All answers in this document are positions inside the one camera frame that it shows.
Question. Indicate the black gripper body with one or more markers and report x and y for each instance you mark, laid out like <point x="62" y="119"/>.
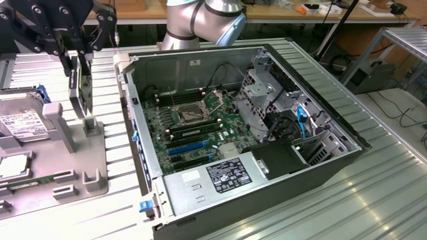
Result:
<point x="56" y="12"/>

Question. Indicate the black NVIDIA graphics card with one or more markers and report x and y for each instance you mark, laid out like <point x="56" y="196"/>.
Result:
<point x="84" y="100"/>

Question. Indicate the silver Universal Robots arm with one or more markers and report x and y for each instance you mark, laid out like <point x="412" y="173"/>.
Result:
<point x="186" y="20"/>

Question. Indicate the silver hard disk drive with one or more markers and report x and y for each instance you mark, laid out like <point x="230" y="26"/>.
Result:
<point x="22" y="120"/>

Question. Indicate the thin metal locking lever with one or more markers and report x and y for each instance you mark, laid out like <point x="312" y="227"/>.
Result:
<point x="172" y="97"/>

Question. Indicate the CPU socket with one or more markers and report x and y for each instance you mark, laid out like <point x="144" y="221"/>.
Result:
<point x="190" y="113"/>

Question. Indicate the blue card retention clip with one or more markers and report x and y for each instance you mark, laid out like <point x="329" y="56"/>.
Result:
<point x="134" y="136"/>

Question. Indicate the metal socket cover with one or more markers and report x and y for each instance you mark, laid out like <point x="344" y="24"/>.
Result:
<point x="214" y="100"/>

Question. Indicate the green RAM stick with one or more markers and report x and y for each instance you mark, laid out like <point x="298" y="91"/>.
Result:
<point x="196" y="130"/>
<point x="29" y="183"/>

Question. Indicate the grey parts rack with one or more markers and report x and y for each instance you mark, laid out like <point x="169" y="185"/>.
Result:
<point x="60" y="160"/>

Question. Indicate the long black expansion slot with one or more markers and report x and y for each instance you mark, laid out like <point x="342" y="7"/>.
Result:
<point x="189" y="163"/>
<point x="180" y="143"/>

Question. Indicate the silver CPU chip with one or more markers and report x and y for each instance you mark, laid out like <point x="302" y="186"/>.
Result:
<point x="10" y="165"/>

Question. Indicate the silver metal disk bay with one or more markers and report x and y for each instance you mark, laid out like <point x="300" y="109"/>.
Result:
<point x="260" y="91"/>

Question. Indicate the blue expansion slot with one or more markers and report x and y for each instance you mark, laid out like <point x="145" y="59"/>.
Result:
<point x="184" y="148"/>

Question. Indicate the green motherboard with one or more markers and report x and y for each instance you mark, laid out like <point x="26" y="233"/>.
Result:
<point x="229" y="126"/>

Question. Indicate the orange white small box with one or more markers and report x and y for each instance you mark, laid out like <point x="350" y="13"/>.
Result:
<point x="302" y="10"/>

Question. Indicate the silver chipset heatsink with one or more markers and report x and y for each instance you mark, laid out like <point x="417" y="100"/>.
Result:
<point x="228" y="149"/>

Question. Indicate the white flat box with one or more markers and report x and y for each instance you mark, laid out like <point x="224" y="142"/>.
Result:
<point x="329" y="10"/>

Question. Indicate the black tripod pole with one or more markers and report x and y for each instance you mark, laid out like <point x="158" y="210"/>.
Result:
<point x="340" y="22"/>

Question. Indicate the blue plastic case latch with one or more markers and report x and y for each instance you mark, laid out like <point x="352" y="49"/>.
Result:
<point x="144" y="206"/>

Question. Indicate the grey power supply unit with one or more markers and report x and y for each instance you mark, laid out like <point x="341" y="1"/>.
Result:
<point x="186" y="197"/>

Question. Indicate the white paper stack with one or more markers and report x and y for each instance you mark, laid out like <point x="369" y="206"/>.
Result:
<point x="376" y="10"/>

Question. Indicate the black floor device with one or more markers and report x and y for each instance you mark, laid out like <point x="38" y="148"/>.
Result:
<point x="369" y="77"/>

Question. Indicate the black power adapter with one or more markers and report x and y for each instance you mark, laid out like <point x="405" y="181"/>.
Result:
<point x="397" y="8"/>

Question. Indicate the open black PC case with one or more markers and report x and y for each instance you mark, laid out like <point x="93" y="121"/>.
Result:
<point x="266" y="215"/>

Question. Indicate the grey metal frame rail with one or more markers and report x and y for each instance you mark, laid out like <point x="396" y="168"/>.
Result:
<point x="6" y="72"/>

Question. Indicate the blue disk bracket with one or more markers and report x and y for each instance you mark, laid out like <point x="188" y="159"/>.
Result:
<point x="41" y="93"/>

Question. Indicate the aluminium frame table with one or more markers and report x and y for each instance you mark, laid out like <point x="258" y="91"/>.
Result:
<point x="409" y="42"/>

